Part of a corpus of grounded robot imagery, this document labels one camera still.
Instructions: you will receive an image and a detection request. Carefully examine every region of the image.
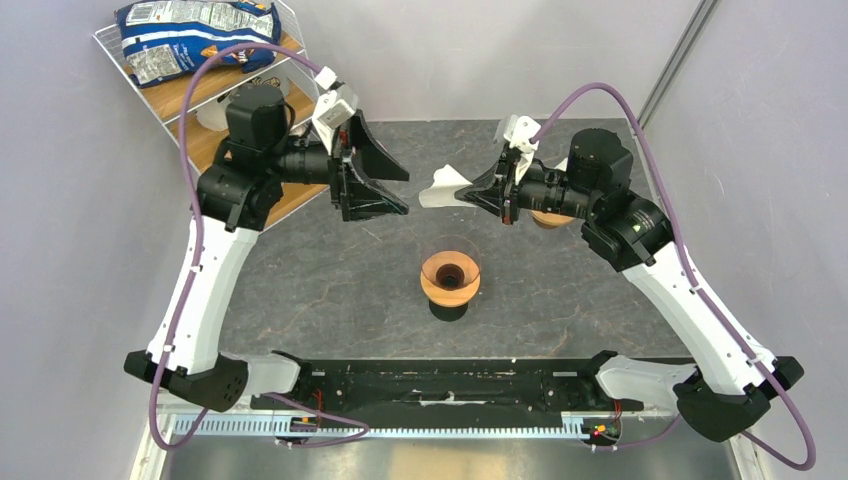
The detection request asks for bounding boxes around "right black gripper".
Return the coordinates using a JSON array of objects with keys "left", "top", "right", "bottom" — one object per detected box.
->
[{"left": 456, "top": 148, "right": 599, "bottom": 225}]

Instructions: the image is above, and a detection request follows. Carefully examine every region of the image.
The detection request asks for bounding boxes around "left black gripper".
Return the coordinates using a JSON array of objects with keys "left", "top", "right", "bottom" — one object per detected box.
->
[{"left": 266, "top": 110, "right": 410, "bottom": 223}]

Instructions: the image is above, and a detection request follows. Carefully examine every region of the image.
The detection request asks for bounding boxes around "wooden ring stand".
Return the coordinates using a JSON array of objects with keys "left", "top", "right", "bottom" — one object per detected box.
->
[
  {"left": 531, "top": 210, "right": 574, "bottom": 229},
  {"left": 419, "top": 250, "right": 481, "bottom": 307}
]

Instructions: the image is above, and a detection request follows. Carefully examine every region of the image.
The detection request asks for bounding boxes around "red black dripper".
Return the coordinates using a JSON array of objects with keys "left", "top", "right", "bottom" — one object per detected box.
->
[{"left": 428, "top": 301, "right": 469, "bottom": 322}]

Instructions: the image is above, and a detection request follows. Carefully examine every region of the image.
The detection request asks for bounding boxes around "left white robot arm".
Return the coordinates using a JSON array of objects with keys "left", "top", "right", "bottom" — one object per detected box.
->
[{"left": 124, "top": 83, "right": 410, "bottom": 412}]

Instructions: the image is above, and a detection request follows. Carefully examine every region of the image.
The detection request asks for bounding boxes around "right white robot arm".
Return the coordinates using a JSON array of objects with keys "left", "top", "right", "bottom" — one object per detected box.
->
[{"left": 454, "top": 128, "right": 804, "bottom": 442}]

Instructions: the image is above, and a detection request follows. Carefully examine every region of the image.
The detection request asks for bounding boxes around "white plastic jug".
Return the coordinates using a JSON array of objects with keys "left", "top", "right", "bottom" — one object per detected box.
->
[{"left": 196, "top": 98, "right": 230, "bottom": 132}]

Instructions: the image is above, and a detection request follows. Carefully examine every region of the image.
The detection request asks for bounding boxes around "blue Doritos chip bag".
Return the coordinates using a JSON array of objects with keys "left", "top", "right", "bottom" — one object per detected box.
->
[{"left": 115, "top": 1, "right": 283, "bottom": 88}]

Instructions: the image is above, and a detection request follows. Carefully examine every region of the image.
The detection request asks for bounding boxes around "white wire wooden shelf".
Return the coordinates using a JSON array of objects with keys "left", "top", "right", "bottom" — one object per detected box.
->
[{"left": 92, "top": 0, "right": 333, "bottom": 230}]

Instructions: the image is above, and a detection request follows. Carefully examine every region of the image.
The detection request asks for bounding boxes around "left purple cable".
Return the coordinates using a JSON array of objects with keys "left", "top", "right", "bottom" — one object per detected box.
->
[{"left": 148, "top": 42, "right": 370, "bottom": 453}]

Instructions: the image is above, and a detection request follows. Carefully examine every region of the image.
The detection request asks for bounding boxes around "purple cable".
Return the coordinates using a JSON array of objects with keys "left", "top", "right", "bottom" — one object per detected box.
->
[
  {"left": 529, "top": 82, "right": 817, "bottom": 473},
  {"left": 148, "top": 42, "right": 370, "bottom": 453}
]

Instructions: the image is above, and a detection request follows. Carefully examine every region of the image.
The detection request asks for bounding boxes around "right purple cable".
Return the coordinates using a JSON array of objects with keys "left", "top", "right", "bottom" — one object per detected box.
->
[{"left": 529, "top": 82, "right": 817, "bottom": 473}]

